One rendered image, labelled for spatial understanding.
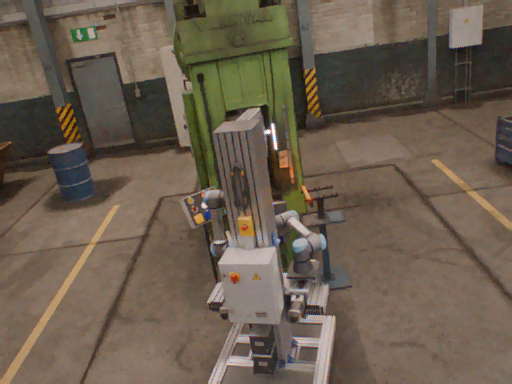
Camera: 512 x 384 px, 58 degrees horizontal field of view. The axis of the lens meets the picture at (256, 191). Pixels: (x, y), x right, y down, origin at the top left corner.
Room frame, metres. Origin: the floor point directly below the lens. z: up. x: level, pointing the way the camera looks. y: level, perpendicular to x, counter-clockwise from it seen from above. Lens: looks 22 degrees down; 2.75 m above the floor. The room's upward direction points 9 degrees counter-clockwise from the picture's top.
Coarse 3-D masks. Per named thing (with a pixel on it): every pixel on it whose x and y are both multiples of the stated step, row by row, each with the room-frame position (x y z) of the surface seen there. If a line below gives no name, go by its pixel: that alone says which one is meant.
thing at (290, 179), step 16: (272, 64) 4.30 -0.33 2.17; (288, 80) 4.33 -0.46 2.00; (272, 96) 4.30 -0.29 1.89; (288, 96) 4.33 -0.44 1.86; (272, 112) 4.30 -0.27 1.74; (288, 112) 4.33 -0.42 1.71; (272, 128) 4.30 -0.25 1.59; (288, 128) 4.32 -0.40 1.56; (272, 144) 4.40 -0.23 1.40; (288, 144) 4.31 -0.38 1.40; (272, 160) 4.51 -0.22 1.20; (288, 160) 4.31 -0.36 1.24; (272, 176) 4.62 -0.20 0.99; (288, 176) 4.31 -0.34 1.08; (288, 192) 4.30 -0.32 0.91; (288, 208) 4.30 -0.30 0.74; (304, 208) 4.33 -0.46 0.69
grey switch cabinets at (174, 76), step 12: (168, 48) 9.47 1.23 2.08; (168, 60) 9.46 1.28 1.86; (168, 72) 9.46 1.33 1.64; (180, 72) 9.44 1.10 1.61; (168, 84) 9.46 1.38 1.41; (180, 84) 9.45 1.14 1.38; (180, 96) 9.45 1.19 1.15; (180, 108) 9.45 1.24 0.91; (180, 120) 9.46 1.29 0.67; (180, 132) 9.46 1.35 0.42; (180, 144) 9.47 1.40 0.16
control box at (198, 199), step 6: (204, 192) 3.97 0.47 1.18; (186, 198) 3.87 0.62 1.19; (192, 198) 3.89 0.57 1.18; (198, 198) 3.91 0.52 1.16; (186, 204) 3.84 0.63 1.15; (192, 204) 3.86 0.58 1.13; (198, 204) 3.88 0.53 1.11; (186, 210) 3.82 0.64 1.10; (192, 210) 3.82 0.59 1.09; (198, 210) 3.84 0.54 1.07; (204, 210) 3.86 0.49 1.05; (222, 210) 3.92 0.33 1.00; (192, 216) 3.79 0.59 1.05; (204, 216) 3.83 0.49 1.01; (192, 222) 3.76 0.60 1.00; (204, 222) 3.80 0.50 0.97; (192, 228) 3.78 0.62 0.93
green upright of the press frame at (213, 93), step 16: (192, 64) 4.21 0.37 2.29; (208, 64) 4.23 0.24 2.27; (192, 80) 4.43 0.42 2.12; (208, 80) 4.22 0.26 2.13; (208, 96) 4.22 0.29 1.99; (224, 112) 4.23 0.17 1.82; (208, 128) 4.21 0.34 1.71; (208, 144) 4.21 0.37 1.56; (208, 160) 4.20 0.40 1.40; (208, 176) 4.55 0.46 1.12; (224, 208) 4.21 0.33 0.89; (224, 224) 4.21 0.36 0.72
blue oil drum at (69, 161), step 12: (72, 144) 8.00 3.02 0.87; (60, 156) 7.48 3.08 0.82; (72, 156) 7.54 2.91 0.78; (84, 156) 7.75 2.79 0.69; (60, 168) 7.49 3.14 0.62; (72, 168) 7.50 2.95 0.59; (84, 168) 7.65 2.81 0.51; (60, 180) 7.53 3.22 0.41; (72, 180) 7.49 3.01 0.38; (84, 180) 7.59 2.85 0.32; (72, 192) 7.48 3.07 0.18; (84, 192) 7.54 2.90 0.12; (96, 192) 7.77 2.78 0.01
